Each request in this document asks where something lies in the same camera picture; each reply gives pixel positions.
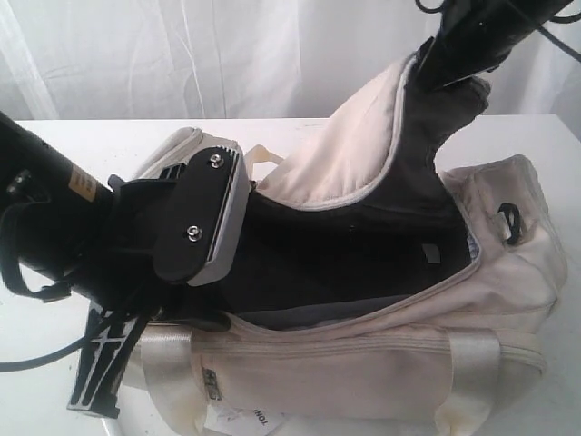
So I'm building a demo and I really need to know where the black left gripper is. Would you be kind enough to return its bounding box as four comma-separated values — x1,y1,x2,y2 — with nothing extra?
67,193,231,417

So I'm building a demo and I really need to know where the cream fabric duffel bag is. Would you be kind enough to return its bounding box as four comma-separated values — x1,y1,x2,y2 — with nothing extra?
123,55,567,435

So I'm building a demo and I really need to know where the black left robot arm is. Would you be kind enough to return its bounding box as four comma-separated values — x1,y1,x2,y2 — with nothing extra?
1,117,249,418

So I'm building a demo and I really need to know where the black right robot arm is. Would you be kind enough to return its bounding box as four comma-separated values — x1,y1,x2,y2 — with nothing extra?
414,0,580,91

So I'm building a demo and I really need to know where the white backdrop curtain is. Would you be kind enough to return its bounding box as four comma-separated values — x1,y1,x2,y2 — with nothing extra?
0,0,581,122

